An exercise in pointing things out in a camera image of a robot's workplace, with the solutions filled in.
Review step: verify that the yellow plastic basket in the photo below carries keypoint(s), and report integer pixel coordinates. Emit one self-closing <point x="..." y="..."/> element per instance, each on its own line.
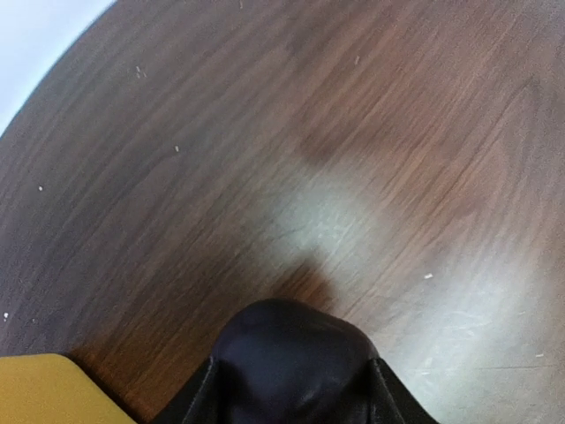
<point x="50" y="388"/>

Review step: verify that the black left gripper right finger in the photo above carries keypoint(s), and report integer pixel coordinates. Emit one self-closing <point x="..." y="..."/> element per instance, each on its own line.
<point x="390" y="402"/>

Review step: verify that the purple toy eggplant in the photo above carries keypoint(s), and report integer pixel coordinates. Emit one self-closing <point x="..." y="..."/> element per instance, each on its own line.
<point x="281" y="361"/>

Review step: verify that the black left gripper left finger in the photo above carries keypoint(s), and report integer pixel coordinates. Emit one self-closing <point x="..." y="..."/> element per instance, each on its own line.
<point x="202" y="399"/>

